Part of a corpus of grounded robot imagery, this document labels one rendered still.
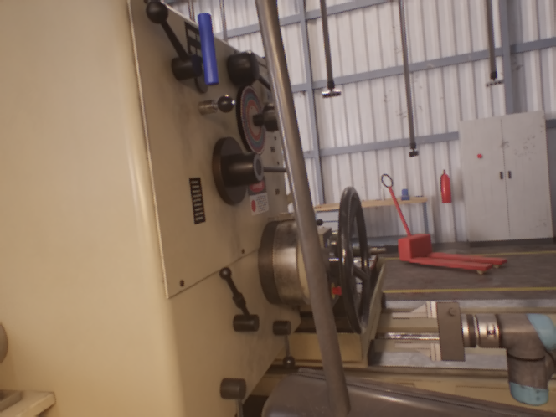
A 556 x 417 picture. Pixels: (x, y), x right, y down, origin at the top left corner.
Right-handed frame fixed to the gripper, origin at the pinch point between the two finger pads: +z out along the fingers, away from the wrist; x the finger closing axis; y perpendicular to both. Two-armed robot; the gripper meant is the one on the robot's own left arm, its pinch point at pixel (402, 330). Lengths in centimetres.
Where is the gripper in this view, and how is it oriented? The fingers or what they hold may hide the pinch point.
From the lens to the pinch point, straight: 114.4
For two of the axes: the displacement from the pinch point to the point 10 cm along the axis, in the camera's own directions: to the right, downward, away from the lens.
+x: 0.2, 9.8, -2.0
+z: -9.4, 0.8, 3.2
